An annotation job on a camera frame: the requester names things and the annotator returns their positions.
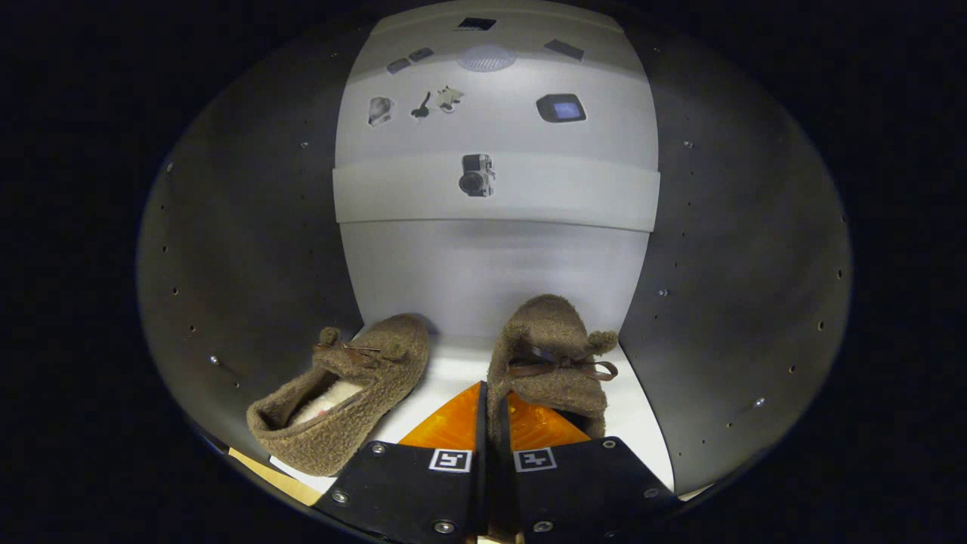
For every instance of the brown fuzzy shoe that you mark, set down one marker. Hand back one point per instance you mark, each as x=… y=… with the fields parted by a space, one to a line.
x=551 y=332
x=363 y=393

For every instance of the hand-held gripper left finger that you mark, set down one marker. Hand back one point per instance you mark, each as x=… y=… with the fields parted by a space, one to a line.
x=483 y=483

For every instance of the dark grey shoe cabinet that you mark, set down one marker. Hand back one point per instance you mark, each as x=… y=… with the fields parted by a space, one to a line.
x=491 y=257

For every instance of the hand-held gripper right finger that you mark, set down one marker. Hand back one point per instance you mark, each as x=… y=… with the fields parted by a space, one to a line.
x=506 y=483

